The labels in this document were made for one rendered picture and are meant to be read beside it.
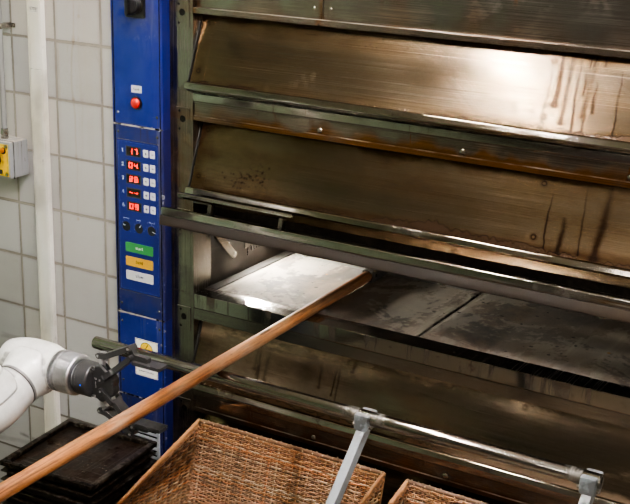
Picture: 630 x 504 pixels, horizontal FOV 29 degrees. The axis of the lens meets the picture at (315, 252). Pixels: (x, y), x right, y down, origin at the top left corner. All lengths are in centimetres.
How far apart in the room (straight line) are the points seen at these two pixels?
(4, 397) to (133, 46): 97
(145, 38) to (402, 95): 70
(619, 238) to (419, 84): 54
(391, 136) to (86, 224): 97
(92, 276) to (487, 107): 126
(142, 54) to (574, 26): 108
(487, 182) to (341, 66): 42
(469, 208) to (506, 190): 9
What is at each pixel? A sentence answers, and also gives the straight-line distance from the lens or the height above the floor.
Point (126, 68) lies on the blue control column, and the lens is 312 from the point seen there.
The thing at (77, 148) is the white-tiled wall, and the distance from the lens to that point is 331.
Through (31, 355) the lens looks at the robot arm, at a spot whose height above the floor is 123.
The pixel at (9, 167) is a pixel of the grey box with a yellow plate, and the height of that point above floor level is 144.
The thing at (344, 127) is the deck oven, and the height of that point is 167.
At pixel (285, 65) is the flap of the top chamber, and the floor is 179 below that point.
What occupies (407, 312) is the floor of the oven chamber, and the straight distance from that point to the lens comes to 308.
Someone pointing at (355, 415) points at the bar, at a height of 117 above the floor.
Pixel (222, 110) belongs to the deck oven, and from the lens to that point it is 300.
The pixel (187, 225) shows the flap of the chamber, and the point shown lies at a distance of 294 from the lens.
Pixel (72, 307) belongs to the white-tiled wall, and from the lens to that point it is 347.
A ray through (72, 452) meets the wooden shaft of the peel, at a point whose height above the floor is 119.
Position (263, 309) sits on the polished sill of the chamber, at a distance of 307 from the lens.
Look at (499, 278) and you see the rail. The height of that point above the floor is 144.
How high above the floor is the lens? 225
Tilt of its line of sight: 18 degrees down
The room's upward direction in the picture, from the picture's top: 2 degrees clockwise
